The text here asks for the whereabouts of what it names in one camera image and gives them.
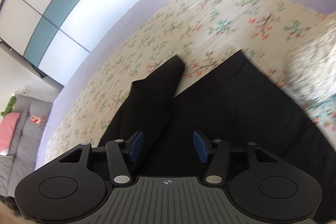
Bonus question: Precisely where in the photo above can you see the black pants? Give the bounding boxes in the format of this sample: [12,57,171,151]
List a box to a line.
[99,52,335,223]

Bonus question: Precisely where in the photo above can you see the floral bed cloth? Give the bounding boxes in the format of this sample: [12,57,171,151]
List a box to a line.
[42,0,326,163]

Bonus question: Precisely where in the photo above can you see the pink pillow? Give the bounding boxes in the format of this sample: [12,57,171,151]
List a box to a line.
[0,112,20,156]

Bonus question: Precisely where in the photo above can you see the green plush toy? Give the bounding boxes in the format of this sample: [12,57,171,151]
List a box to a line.
[1,96,17,117]

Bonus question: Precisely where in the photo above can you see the white teal wardrobe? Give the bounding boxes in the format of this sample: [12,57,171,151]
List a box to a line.
[1,0,139,85]

